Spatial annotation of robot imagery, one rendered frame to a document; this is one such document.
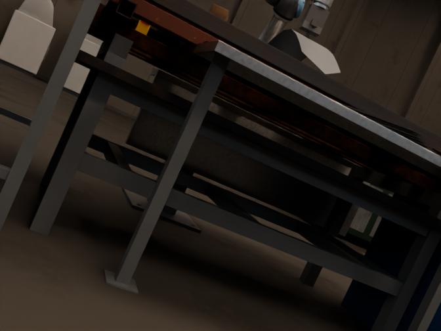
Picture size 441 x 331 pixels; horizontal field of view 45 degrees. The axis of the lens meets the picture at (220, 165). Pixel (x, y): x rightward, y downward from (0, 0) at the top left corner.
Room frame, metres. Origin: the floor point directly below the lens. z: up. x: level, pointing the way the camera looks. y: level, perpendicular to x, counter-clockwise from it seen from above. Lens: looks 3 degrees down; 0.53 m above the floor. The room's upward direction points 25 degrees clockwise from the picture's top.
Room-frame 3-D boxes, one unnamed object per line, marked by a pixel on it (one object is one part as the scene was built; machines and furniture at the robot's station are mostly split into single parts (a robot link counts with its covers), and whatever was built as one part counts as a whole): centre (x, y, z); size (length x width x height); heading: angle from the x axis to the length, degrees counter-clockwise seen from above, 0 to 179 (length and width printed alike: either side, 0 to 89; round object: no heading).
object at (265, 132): (2.70, -0.16, 0.48); 1.30 x 0.04 x 0.35; 109
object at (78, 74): (10.83, 3.44, 0.80); 0.82 x 0.73 x 1.61; 111
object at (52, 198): (1.68, 0.45, 0.34); 0.06 x 0.06 x 0.68; 19
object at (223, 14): (1.86, 0.22, 0.89); 0.12 x 0.06 x 0.05; 1
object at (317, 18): (2.23, -0.10, 1.13); 0.10 x 0.09 x 0.16; 7
